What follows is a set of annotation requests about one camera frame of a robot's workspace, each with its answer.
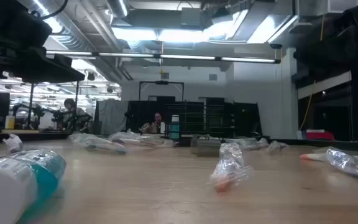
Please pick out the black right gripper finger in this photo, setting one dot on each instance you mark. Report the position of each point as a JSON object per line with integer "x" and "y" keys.
{"x": 331, "y": 53}
{"x": 328, "y": 70}

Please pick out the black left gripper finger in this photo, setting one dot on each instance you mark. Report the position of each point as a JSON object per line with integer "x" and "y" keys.
{"x": 51, "y": 67}
{"x": 61, "y": 80}

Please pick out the blue toothbrush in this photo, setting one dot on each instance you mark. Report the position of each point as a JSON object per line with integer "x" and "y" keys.
{"x": 350, "y": 163}
{"x": 98, "y": 143}
{"x": 12, "y": 143}

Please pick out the teal mouthwash bottle white cap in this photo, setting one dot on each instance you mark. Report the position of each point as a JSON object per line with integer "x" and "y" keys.
{"x": 47, "y": 174}
{"x": 5, "y": 193}

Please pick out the grey translucent floss box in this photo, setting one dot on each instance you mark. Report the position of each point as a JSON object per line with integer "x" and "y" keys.
{"x": 208, "y": 148}

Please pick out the black background robot arm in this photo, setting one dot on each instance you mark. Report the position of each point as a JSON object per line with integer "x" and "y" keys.
{"x": 37, "y": 112}

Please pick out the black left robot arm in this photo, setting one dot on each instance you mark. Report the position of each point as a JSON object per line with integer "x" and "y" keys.
{"x": 11, "y": 21}

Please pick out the person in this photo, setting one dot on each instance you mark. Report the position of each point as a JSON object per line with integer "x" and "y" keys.
{"x": 71, "y": 107}
{"x": 158, "y": 119}

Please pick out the black hanging spotlight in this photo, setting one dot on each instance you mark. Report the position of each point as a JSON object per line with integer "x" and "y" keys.
{"x": 91, "y": 76}

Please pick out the white ceiling vent unit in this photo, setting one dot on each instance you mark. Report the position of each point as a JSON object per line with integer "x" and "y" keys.
{"x": 343, "y": 7}

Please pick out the yellow bottle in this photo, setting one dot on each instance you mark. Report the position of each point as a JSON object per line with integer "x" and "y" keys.
{"x": 10, "y": 123}

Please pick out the grey curtain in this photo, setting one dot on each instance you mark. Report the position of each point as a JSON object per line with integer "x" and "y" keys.
{"x": 112, "y": 116}

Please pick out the red box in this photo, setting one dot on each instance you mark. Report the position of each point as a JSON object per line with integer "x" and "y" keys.
{"x": 320, "y": 136}

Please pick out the small teal white container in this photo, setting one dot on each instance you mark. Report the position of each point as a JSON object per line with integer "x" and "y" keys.
{"x": 175, "y": 130}

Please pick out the long ceiling light bar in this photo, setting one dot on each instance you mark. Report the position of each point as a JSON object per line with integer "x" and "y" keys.
{"x": 185, "y": 57}

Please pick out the black gantry frame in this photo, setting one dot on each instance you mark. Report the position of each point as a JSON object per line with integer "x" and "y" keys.
{"x": 162, "y": 82}
{"x": 77, "y": 102}

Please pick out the black ceiling camera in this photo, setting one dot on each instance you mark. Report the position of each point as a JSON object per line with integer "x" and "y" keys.
{"x": 276, "y": 46}

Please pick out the silver round air duct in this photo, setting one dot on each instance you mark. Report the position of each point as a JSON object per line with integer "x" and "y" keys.
{"x": 117, "y": 7}

